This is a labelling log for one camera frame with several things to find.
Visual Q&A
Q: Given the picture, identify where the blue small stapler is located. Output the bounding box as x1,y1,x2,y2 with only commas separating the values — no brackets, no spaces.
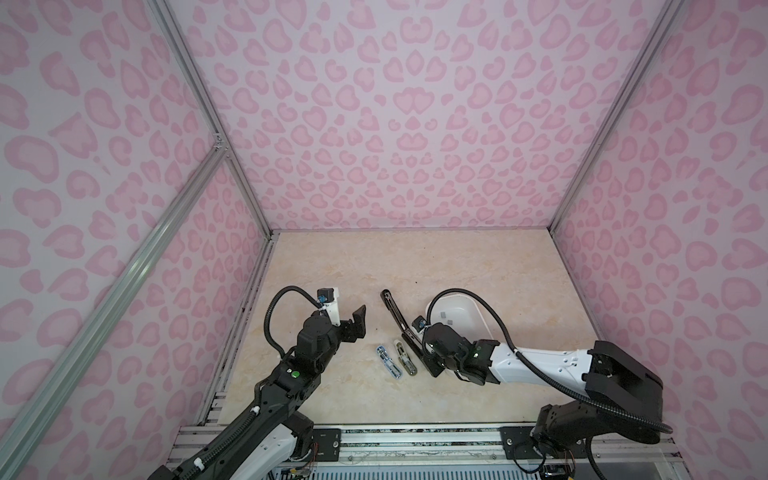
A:
376,345,403,380

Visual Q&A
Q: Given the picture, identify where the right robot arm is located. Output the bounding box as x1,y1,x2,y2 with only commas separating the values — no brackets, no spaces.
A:
421,323,673,456

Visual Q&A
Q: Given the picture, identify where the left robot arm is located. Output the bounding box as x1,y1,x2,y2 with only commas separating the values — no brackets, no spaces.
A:
150,306,367,479

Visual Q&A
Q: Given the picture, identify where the white plastic tray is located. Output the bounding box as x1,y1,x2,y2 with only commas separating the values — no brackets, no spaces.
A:
425,292,510,357

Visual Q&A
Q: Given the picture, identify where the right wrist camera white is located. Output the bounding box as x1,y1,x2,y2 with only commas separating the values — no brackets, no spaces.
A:
411,316,428,335

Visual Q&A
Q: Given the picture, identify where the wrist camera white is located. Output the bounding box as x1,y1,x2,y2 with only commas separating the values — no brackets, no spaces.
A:
411,316,428,335
317,287,341,326

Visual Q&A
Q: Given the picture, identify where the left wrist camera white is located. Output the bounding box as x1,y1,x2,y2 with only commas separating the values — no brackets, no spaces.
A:
317,287,341,326

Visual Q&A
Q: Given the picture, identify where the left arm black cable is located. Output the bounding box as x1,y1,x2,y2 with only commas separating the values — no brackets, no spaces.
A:
263,285,322,360

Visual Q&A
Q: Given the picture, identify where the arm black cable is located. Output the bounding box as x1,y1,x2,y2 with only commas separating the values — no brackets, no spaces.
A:
421,287,674,436
263,285,322,360

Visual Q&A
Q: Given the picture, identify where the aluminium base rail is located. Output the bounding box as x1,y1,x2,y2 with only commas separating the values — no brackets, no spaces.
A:
161,392,679,480

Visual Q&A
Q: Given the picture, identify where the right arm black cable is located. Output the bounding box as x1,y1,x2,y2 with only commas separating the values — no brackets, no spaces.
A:
421,287,674,436

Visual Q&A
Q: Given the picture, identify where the aluminium frame corner post left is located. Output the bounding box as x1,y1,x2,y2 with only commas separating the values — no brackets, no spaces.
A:
146,0,273,239

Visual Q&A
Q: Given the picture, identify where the aluminium frame corner post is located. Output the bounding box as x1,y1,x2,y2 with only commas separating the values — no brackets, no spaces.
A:
548,0,688,238
146,0,273,239

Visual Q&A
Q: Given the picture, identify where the aluminium diagonal frame bar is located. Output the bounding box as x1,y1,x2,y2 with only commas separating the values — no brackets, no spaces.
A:
1,146,227,479

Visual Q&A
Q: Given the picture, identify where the aluminium frame corner post right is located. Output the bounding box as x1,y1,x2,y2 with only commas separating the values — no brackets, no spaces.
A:
548,0,688,238

